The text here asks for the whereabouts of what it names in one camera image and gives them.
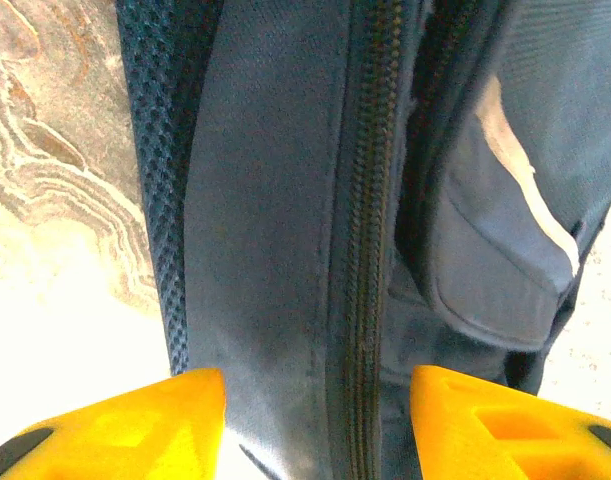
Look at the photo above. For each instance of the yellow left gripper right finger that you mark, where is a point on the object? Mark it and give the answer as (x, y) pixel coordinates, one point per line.
(485, 440)

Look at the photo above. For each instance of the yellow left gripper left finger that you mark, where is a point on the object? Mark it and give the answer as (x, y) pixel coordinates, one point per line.
(110, 440)

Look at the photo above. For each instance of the navy blue backpack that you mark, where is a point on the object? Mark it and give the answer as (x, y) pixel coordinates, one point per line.
(265, 200)

